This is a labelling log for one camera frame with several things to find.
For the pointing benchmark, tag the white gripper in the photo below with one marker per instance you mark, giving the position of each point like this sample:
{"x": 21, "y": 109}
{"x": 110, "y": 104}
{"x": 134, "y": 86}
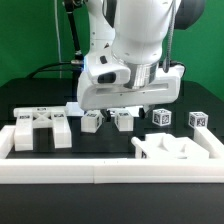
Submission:
{"x": 117, "y": 89}

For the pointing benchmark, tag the white chair seat part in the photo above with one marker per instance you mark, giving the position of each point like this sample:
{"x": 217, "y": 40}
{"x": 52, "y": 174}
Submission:
{"x": 166, "y": 146}

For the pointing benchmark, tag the white sheet with tags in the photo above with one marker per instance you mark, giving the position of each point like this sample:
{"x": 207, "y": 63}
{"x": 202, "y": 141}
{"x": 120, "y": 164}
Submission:
{"x": 73, "y": 109}

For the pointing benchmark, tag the white tagged cube far right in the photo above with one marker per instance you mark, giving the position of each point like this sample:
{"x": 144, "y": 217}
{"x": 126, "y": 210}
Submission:
{"x": 197, "y": 119}

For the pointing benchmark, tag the white chair backrest part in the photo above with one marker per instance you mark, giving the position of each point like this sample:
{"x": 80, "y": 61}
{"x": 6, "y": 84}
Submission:
{"x": 30, "y": 118}

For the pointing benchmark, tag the white U-shaped border fence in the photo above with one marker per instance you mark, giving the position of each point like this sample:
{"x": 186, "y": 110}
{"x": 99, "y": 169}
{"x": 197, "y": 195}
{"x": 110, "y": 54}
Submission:
{"x": 118, "y": 170}

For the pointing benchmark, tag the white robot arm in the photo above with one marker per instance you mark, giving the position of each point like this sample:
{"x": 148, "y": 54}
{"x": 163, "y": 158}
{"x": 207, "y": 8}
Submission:
{"x": 134, "y": 70}

